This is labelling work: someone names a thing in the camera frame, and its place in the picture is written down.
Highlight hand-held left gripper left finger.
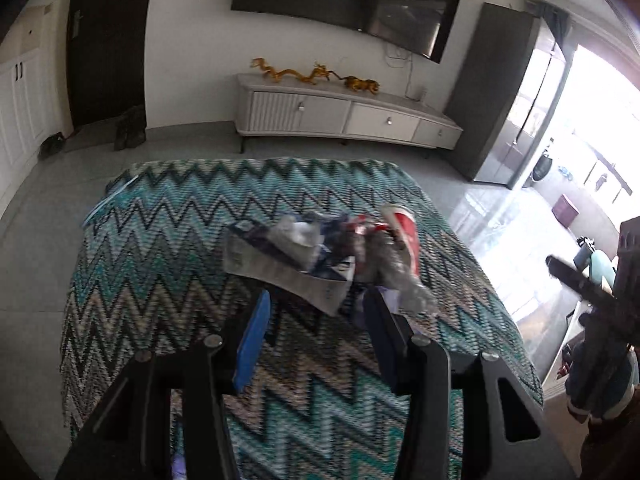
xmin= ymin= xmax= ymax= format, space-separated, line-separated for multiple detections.
xmin=55 ymin=290 xmax=273 ymax=480

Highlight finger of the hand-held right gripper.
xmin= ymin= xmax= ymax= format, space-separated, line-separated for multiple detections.
xmin=545 ymin=255 xmax=620 ymax=311

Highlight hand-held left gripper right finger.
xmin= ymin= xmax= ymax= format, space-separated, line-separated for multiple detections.
xmin=362 ymin=287 xmax=578 ymax=480

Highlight crushed clear plastic bottle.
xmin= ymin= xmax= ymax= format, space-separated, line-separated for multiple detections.
xmin=356 ymin=232 xmax=442 ymax=317

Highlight white plastic bag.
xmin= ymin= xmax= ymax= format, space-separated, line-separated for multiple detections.
xmin=269 ymin=214 xmax=327 ymax=272

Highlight red paper cup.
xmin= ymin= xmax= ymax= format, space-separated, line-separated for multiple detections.
xmin=381 ymin=203 xmax=422 ymax=277

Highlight red white blue wrapper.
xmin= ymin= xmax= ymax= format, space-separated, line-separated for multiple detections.
xmin=324 ymin=212 xmax=387 ymax=242

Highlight person's right hand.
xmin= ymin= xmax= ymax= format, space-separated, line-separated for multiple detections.
xmin=565 ymin=345 xmax=640 ymax=423

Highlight purple box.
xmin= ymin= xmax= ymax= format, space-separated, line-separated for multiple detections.
xmin=554 ymin=194 xmax=581 ymax=229

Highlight teal zigzag blanket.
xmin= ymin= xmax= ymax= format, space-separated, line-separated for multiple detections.
xmin=60 ymin=157 xmax=546 ymax=480

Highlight tall dark cabinet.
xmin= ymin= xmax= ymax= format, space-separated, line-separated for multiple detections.
xmin=444 ymin=2 xmax=546 ymax=184

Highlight white television cabinet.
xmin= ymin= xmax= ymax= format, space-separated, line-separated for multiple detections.
xmin=235 ymin=72 xmax=463 ymax=154

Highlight dark boots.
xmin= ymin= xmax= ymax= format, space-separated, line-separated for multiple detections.
xmin=114 ymin=105 xmax=147 ymax=151

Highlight grey curtain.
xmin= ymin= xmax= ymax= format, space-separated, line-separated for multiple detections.
xmin=541 ymin=2 xmax=572 ymax=57

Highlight golden dragon figurine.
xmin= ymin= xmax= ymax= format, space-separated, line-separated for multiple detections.
xmin=250 ymin=57 xmax=346 ymax=86

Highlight dark brown door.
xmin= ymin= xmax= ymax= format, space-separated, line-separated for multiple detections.
xmin=67 ymin=0 xmax=158 ymax=133

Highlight white cable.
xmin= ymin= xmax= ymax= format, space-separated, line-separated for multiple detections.
xmin=384 ymin=41 xmax=428 ymax=101

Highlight white wall cupboard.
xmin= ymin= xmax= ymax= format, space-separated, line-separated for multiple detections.
xmin=0 ymin=4 xmax=67 ymax=211

